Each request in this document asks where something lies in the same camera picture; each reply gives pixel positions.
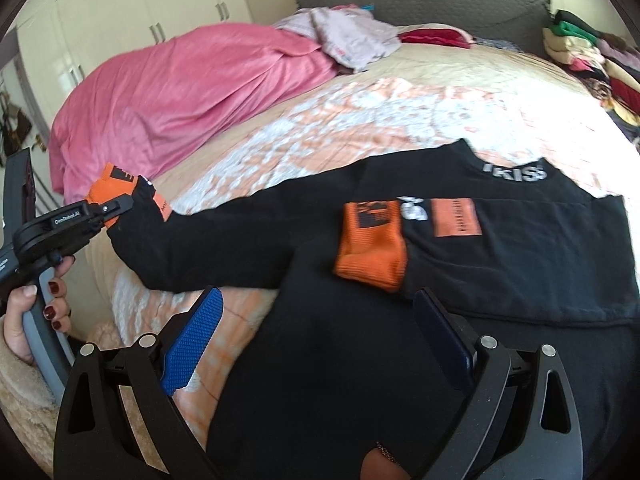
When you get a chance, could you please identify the person's left forearm beige sleeve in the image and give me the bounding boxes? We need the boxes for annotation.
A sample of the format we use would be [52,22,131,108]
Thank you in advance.
[0,340,68,461]

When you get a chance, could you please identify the dark patterned cloth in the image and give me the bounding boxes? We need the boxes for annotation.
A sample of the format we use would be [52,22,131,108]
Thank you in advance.
[472,37,522,54]

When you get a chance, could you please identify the grey quilted headboard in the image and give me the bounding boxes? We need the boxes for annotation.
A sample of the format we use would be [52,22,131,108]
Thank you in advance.
[292,0,555,56]

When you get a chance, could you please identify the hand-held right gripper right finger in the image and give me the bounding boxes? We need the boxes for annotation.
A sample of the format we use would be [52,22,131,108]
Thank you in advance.
[412,287,601,480]

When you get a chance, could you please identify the peach patterned bed quilt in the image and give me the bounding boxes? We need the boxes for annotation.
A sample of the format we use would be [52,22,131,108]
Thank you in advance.
[82,40,640,411]

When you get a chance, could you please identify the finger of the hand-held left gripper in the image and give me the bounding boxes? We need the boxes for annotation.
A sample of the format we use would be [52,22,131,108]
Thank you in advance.
[42,196,137,252]

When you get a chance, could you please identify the person's left hand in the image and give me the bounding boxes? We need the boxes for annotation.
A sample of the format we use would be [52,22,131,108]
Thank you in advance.
[0,255,77,363]

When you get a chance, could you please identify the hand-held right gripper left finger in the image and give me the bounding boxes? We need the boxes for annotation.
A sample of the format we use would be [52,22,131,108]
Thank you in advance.
[54,287,223,480]

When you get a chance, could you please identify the stack of folded clothes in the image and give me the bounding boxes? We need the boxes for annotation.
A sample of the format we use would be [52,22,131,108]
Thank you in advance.
[542,9,640,153]

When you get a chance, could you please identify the person's right hand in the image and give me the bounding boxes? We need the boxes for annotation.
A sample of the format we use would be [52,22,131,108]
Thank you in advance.
[361,442,403,480]

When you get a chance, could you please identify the black sweater with orange cuffs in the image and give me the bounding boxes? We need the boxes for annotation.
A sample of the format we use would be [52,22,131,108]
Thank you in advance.
[86,137,640,480]

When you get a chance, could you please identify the pink blanket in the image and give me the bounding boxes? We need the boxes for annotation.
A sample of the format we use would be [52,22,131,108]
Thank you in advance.
[47,24,346,201]

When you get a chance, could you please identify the cream wardrobe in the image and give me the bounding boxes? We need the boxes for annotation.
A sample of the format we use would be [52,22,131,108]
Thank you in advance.
[15,0,252,131]

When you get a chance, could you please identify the lilac crumpled clothes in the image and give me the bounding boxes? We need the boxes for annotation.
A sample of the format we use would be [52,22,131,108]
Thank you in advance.
[272,6,403,73]

